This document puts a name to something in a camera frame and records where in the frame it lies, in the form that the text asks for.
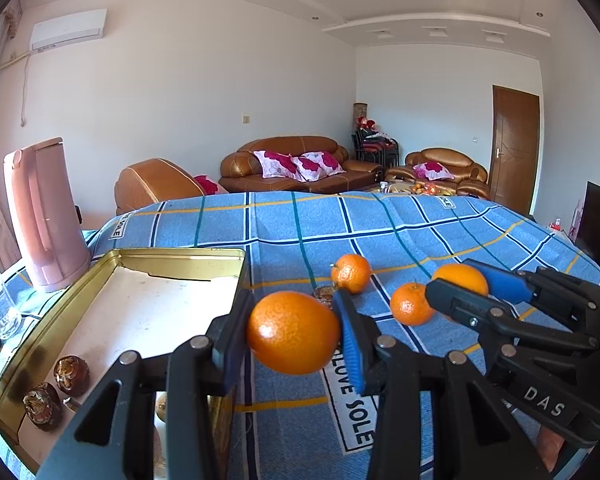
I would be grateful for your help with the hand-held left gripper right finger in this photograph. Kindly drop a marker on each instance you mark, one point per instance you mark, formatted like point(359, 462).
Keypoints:
point(351, 342)

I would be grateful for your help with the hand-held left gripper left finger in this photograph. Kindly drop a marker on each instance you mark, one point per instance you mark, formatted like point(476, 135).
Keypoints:
point(230, 350)

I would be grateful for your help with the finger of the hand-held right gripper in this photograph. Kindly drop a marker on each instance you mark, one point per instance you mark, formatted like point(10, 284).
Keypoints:
point(460, 305)
point(505, 282)

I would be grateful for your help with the orange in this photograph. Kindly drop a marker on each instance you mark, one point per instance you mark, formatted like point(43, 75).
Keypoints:
point(292, 332)
point(351, 272)
point(460, 277)
point(412, 303)

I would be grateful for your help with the gold metal tin box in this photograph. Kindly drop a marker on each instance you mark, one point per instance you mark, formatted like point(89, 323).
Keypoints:
point(145, 310)

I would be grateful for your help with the cluttered coffee table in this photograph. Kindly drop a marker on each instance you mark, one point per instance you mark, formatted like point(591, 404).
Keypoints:
point(420, 189)

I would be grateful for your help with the blue plaid tablecloth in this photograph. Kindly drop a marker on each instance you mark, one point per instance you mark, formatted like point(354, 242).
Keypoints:
point(305, 225)

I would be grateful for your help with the brown wooden door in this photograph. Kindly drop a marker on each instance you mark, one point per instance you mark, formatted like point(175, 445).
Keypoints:
point(514, 150)

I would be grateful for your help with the pink floral pillow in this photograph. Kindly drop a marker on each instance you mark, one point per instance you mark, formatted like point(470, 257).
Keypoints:
point(209, 185)
point(275, 164)
point(432, 171)
point(317, 166)

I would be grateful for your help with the brown leather armchair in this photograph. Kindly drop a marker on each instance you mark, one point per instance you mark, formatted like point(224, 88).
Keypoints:
point(445, 157)
point(155, 185)

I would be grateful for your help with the brown leather three-seat sofa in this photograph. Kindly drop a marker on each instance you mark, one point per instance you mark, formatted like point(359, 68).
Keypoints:
point(280, 185)

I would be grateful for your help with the stack of dark chairs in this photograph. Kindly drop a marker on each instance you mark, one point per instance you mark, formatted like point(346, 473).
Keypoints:
point(375, 150)

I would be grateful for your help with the dark chair back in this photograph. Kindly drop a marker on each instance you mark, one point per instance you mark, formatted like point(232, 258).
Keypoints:
point(78, 215)

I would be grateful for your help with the red plush toys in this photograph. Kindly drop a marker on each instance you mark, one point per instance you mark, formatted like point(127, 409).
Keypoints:
point(366, 123)

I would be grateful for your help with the tall brown floor vase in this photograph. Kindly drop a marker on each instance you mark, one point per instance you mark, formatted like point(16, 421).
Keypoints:
point(359, 110)

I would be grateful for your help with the pink electric kettle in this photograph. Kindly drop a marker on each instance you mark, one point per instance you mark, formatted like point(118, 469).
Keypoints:
point(45, 215)

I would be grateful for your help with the clear glass water bottle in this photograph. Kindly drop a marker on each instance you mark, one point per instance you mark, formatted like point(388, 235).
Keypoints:
point(2, 317)

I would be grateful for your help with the white wall air conditioner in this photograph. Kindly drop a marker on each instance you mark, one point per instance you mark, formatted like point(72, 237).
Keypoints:
point(69, 30)

